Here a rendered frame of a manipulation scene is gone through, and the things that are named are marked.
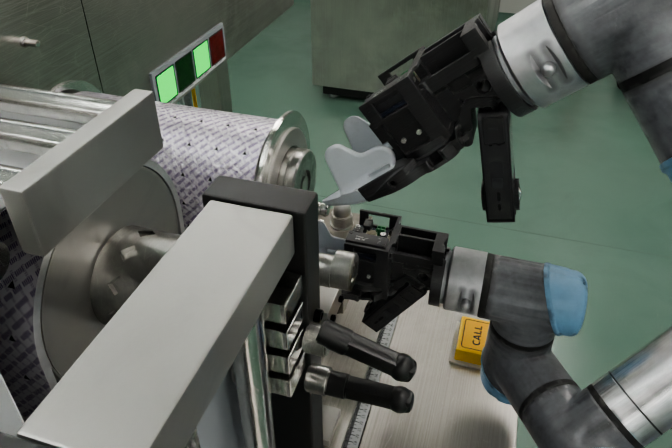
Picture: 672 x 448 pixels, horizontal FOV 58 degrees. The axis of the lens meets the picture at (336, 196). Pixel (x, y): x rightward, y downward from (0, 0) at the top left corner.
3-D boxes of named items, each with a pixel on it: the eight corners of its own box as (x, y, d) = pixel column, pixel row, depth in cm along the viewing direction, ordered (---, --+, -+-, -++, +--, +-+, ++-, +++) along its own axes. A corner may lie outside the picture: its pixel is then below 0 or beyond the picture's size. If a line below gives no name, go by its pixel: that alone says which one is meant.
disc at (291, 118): (264, 282, 61) (252, 158, 52) (260, 281, 61) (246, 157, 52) (312, 200, 72) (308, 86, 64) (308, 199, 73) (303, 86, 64)
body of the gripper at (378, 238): (355, 206, 74) (454, 223, 71) (354, 259, 79) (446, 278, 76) (337, 244, 68) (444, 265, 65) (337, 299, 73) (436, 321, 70)
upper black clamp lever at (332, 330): (406, 392, 29) (416, 376, 28) (311, 348, 29) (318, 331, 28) (412, 370, 30) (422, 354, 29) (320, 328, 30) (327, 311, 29)
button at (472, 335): (503, 371, 86) (505, 360, 84) (453, 360, 87) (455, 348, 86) (506, 336, 91) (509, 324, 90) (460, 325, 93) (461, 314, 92)
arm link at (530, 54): (589, 61, 50) (593, 103, 43) (538, 89, 52) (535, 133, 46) (542, -15, 48) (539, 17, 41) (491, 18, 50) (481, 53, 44)
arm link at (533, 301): (573, 359, 67) (592, 303, 62) (473, 336, 69) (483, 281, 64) (572, 309, 73) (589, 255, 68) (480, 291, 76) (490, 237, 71)
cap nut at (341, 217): (350, 233, 91) (350, 209, 88) (326, 229, 92) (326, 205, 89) (356, 219, 94) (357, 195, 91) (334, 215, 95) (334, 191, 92)
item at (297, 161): (320, 149, 65) (311, 217, 66) (303, 146, 66) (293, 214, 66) (298, 149, 58) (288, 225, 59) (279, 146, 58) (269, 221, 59)
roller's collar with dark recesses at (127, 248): (189, 369, 36) (172, 290, 32) (102, 346, 37) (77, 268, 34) (234, 297, 41) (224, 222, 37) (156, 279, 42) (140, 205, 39)
